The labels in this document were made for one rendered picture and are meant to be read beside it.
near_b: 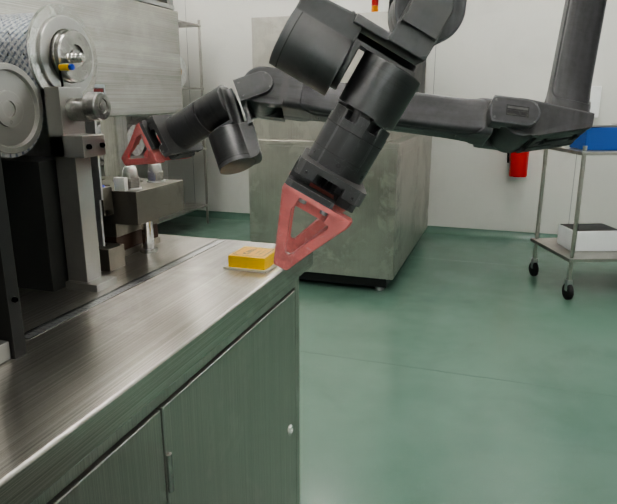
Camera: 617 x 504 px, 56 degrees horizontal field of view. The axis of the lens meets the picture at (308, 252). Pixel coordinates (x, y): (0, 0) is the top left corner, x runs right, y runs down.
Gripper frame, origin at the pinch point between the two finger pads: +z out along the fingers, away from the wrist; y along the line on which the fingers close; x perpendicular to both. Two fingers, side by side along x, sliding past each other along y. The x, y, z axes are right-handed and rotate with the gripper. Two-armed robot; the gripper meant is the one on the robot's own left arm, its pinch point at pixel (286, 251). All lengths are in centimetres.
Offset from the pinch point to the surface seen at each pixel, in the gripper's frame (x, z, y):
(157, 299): -11.3, 23.4, -26.6
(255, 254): -1.7, 15.1, -43.7
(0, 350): -21.9, 27.3, -4.3
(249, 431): 12, 41, -35
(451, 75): 75, -78, -465
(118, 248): -23, 26, -43
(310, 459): 50, 92, -119
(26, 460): -10.8, 23.0, 13.2
